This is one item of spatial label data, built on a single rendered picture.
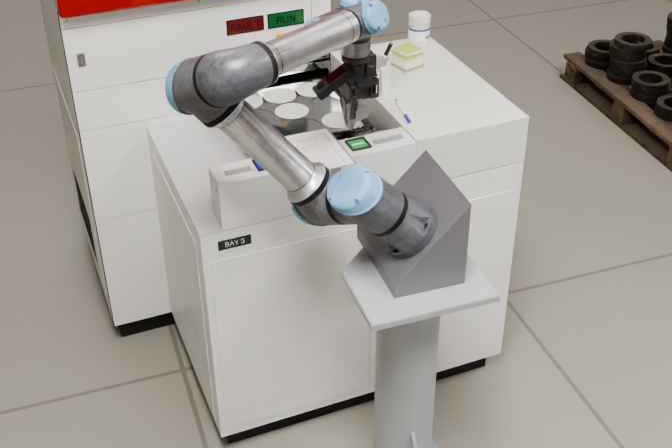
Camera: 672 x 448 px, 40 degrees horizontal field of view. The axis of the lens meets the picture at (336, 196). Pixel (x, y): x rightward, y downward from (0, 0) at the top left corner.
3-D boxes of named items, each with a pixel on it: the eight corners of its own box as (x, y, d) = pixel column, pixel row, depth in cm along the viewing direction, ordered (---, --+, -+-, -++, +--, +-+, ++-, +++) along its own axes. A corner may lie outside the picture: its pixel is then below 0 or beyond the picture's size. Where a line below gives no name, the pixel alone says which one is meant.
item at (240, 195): (211, 212, 245) (207, 167, 237) (400, 170, 262) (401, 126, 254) (221, 231, 238) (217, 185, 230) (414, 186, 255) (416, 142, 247)
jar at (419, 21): (404, 39, 303) (405, 12, 298) (423, 36, 305) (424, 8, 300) (413, 47, 298) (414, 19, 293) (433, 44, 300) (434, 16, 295)
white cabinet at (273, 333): (173, 330, 329) (145, 128, 285) (416, 266, 359) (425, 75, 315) (223, 460, 279) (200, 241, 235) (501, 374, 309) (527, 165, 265)
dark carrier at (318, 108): (220, 98, 284) (220, 96, 284) (324, 79, 295) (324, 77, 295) (254, 150, 257) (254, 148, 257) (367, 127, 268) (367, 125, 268)
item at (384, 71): (371, 88, 273) (372, 47, 266) (383, 86, 274) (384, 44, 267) (380, 97, 268) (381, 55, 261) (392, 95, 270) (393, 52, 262)
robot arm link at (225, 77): (217, 52, 177) (383, -15, 207) (187, 61, 186) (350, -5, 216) (239, 109, 180) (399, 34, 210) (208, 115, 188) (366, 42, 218)
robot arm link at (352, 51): (347, 46, 225) (334, 34, 231) (347, 63, 228) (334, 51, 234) (375, 41, 227) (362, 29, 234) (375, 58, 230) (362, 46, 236)
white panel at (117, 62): (79, 135, 280) (56, 10, 258) (329, 89, 306) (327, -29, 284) (81, 140, 278) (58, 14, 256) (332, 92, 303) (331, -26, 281)
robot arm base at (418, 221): (445, 231, 209) (417, 211, 203) (396, 271, 214) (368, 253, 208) (427, 189, 220) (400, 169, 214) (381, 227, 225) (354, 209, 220)
